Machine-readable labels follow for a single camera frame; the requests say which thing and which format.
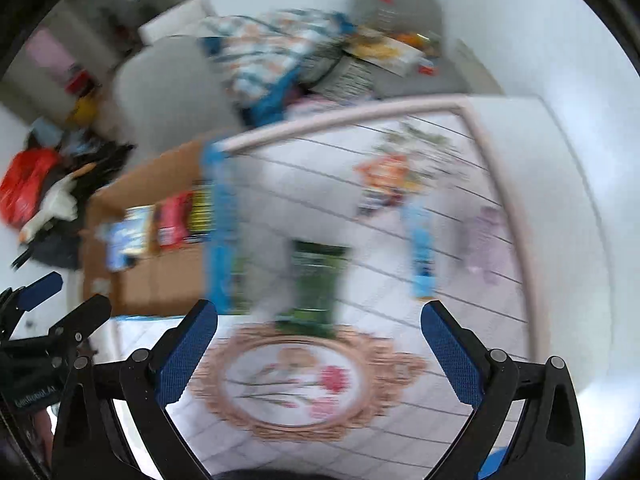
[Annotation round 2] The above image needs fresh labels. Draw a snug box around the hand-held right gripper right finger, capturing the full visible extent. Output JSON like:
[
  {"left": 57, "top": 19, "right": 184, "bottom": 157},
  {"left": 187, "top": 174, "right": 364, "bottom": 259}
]
[{"left": 420, "top": 300, "right": 586, "bottom": 480}]

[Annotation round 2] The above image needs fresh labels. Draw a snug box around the grey printed box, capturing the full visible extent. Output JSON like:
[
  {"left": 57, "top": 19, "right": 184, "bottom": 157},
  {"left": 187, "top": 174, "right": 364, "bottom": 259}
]
[{"left": 307, "top": 55, "right": 376, "bottom": 103}]

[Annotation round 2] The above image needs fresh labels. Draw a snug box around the long blue packet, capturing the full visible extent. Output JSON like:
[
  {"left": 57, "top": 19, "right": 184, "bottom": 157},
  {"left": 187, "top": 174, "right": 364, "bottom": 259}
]
[{"left": 202, "top": 141, "right": 240, "bottom": 313}]

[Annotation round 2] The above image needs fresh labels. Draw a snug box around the green snack packet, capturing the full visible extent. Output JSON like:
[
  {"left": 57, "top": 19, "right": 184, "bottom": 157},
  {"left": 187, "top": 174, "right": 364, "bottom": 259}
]
[{"left": 275, "top": 240, "right": 351, "bottom": 339}]

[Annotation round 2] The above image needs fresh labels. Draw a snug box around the pale purple packet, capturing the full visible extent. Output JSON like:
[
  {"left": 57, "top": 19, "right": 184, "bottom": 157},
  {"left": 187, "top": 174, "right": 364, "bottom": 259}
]
[{"left": 460, "top": 206, "right": 508, "bottom": 283}]

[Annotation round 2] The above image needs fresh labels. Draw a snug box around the red plastic bag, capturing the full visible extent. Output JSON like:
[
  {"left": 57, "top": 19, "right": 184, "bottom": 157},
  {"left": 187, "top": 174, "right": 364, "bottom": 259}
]
[{"left": 0, "top": 149, "right": 62, "bottom": 228}]

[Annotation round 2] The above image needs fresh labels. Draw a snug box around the yellow printed box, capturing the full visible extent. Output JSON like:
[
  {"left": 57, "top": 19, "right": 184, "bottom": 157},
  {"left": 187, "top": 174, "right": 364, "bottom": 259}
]
[{"left": 345, "top": 35, "right": 426, "bottom": 78}]

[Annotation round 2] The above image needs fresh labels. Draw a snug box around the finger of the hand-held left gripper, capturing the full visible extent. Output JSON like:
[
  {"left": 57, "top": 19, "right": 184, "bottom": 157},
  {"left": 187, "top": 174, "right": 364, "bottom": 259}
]
[
  {"left": 0, "top": 271, "right": 63, "bottom": 333},
  {"left": 10, "top": 294, "right": 112, "bottom": 363}
]

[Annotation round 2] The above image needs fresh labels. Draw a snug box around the blue orange patterned blanket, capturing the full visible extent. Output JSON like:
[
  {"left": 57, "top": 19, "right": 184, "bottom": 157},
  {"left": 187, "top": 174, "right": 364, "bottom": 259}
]
[{"left": 200, "top": 8, "right": 358, "bottom": 126}]

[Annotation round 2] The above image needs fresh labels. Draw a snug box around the white goose plush toy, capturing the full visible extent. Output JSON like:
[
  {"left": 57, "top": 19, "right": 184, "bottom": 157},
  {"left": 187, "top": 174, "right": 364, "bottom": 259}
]
[{"left": 17, "top": 162, "right": 98, "bottom": 246}]

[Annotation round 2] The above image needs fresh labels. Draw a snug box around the pink cloth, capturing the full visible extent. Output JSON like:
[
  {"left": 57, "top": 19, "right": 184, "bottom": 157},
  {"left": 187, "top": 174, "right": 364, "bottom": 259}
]
[{"left": 25, "top": 29, "right": 76, "bottom": 83}]

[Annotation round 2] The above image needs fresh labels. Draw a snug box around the brown cardboard box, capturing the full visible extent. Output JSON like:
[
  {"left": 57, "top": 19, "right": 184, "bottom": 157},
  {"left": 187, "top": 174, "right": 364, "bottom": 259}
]
[{"left": 80, "top": 139, "right": 221, "bottom": 318}]

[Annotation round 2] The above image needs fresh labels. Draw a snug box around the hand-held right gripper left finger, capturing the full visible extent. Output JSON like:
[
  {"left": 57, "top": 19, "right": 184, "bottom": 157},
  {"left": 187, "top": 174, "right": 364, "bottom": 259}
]
[{"left": 51, "top": 299, "right": 219, "bottom": 480}]

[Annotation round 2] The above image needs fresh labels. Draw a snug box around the orange snack packet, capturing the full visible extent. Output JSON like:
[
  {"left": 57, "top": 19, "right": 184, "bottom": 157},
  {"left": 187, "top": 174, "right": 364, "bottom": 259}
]
[{"left": 354, "top": 154, "right": 426, "bottom": 218}]

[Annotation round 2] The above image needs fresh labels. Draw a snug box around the light blue snack packet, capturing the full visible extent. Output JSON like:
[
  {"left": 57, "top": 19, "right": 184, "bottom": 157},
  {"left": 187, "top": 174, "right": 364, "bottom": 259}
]
[{"left": 104, "top": 205, "right": 156, "bottom": 273}]

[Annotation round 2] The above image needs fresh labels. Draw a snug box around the red snack packet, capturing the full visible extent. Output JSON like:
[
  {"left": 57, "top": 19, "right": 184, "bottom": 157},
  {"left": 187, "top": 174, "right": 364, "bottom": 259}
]
[{"left": 156, "top": 191, "right": 195, "bottom": 248}]

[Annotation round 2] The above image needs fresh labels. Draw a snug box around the yellow object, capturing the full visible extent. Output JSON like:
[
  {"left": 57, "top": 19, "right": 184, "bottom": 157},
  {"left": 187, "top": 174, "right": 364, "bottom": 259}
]
[{"left": 67, "top": 94, "right": 101, "bottom": 126}]

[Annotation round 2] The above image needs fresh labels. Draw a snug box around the grey cushion with red print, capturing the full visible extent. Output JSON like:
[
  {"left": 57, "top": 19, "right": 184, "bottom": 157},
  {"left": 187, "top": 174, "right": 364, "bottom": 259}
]
[{"left": 347, "top": 0, "right": 446, "bottom": 48}]

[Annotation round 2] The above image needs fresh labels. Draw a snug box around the dark clothes pile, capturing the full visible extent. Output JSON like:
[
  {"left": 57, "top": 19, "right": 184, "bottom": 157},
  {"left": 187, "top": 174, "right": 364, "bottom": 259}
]
[{"left": 12, "top": 140, "right": 138, "bottom": 271}]

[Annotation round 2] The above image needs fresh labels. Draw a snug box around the yellow black striped packet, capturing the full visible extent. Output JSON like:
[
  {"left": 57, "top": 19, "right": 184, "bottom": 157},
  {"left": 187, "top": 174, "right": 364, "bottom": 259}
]
[{"left": 187, "top": 182, "right": 216, "bottom": 245}]

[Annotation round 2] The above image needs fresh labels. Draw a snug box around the plain grey cushion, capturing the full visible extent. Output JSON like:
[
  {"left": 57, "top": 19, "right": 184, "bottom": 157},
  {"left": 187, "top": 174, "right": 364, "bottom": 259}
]
[{"left": 112, "top": 35, "right": 247, "bottom": 161}]

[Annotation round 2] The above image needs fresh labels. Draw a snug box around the slim blue tube packet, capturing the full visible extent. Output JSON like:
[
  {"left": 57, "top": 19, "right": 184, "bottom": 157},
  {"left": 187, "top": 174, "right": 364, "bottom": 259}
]
[{"left": 402, "top": 202, "right": 438, "bottom": 301}]

